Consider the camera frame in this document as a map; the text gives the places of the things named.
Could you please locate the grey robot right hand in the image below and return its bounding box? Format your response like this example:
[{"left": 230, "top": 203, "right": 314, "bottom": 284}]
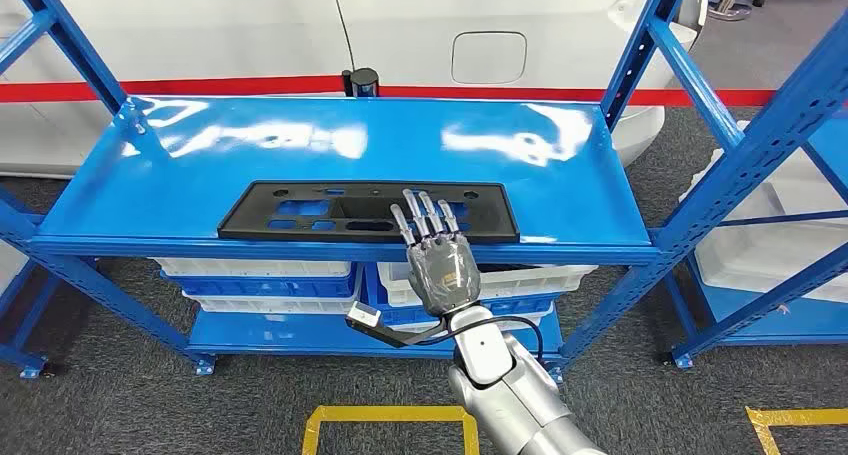
[{"left": 389, "top": 188, "right": 482, "bottom": 319}]

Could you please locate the long black plastic panel part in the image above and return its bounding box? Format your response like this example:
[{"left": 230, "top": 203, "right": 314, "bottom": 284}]
[{"left": 217, "top": 180, "right": 521, "bottom": 245}]

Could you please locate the blue metal shelf rack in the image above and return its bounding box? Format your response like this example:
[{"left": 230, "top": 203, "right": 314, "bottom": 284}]
[
  {"left": 0, "top": 0, "right": 848, "bottom": 380},
  {"left": 662, "top": 117, "right": 848, "bottom": 372},
  {"left": 0, "top": 256, "right": 68, "bottom": 382}
]

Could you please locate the blue plastic crate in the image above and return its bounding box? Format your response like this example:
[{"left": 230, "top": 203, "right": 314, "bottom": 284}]
[
  {"left": 365, "top": 266, "right": 555, "bottom": 327},
  {"left": 160, "top": 269, "right": 359, "bottom": 300}
]

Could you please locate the yellow floor tape square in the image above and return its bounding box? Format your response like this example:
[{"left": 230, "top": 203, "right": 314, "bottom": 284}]
[
  {"left": 301, "top": 405, "right": 480, "bottom": 455},
  {"left": 745, "top": 406, "right": 848, "bottom": 455}
]

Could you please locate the red barrier belt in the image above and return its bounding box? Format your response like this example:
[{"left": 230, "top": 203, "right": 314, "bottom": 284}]
[{"left": 0, "top": 74, "right": 776, "bottom": 109}]

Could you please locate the white car body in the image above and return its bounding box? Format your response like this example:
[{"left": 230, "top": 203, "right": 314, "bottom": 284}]
[{"left": 0, "top": 0, "right": 710, "bottom": 178}]

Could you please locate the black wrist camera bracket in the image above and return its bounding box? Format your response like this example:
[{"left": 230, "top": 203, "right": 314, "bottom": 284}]
[{"left": 347, "top": 319, "right": 453, "bottom": 350}]

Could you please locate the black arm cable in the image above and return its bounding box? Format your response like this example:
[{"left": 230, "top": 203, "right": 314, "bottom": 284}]
[{"left": 423, "top": 315, "right": 546, "bottom": 367}]

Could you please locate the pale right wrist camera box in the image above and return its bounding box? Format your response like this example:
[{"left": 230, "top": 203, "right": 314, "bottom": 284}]
[{"left": 346, "top": 301, "right": 384, "bottom": 329}]

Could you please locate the black barrier post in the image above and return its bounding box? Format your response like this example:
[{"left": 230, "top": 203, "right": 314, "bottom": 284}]
[{"left": 341, "top": 67, "right": 381, "bottom": 100}]

